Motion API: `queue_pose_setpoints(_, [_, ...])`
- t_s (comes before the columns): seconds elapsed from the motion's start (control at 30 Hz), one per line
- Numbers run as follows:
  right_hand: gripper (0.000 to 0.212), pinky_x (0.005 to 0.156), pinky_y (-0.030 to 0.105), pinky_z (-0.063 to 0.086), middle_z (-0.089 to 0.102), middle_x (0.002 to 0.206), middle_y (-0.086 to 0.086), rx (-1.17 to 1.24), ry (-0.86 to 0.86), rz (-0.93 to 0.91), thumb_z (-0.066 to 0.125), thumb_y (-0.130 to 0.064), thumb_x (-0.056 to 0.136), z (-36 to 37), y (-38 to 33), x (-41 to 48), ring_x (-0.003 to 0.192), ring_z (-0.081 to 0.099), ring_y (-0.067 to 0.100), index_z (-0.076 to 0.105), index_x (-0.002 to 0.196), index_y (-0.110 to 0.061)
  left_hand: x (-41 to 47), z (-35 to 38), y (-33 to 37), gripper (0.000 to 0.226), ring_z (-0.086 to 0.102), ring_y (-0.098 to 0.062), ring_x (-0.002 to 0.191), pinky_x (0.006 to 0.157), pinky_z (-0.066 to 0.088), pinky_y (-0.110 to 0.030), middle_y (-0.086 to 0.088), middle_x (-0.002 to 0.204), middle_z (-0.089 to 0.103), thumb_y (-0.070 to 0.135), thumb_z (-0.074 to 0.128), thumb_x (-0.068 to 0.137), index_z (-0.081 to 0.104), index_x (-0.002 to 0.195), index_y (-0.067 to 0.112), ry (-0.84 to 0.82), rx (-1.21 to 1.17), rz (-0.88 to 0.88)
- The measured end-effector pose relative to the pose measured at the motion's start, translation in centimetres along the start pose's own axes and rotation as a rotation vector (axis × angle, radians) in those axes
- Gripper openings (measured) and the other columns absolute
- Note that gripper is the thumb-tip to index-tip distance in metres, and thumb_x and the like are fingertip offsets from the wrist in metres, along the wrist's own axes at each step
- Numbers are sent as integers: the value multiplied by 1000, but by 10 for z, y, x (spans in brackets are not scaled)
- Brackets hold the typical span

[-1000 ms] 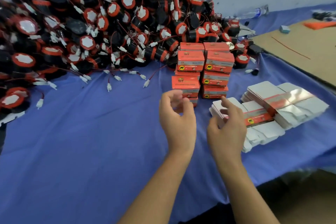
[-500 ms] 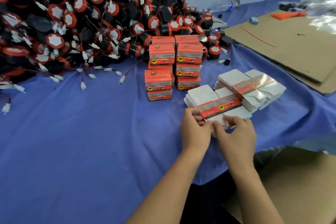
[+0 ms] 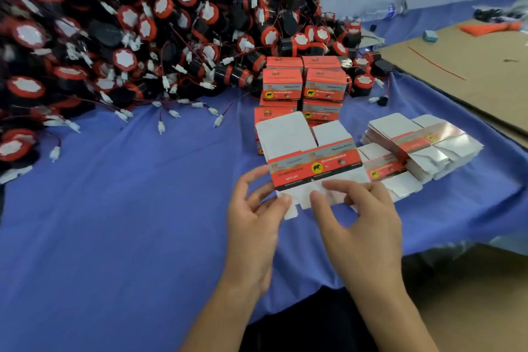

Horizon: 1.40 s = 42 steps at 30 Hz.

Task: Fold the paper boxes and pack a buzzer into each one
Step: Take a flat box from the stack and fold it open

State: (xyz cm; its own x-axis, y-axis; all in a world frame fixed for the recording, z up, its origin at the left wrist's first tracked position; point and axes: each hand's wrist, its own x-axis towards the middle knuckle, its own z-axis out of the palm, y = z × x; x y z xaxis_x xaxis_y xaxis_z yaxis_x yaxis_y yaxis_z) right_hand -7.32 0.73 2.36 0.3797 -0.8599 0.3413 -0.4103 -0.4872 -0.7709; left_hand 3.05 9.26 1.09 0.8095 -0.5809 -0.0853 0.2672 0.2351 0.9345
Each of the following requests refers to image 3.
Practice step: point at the blue cloth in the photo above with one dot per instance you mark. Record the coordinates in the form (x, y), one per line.
(124, 240)

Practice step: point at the small orange object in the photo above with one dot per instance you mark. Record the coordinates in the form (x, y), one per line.
(491, 27)

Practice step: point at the clear plastic bottle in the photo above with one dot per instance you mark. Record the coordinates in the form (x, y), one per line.
(384, 11)

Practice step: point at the stack of paper boxes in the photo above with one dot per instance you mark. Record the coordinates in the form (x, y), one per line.
(429, 145)

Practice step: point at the person's right hand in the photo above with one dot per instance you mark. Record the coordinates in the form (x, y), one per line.
(363, 236)

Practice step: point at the person's left forearm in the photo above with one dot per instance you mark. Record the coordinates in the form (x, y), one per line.
(223, 323)

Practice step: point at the brown cardboard sheet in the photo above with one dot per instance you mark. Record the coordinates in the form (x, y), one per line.
(470, 75)
(516, 137)

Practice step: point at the pile of black red buzzers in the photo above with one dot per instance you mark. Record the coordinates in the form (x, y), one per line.
(124, 34)

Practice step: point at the person's left hand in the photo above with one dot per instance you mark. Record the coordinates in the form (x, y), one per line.
(256, 236)

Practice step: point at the small light blue object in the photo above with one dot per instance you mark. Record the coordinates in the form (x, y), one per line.
(430, 35)

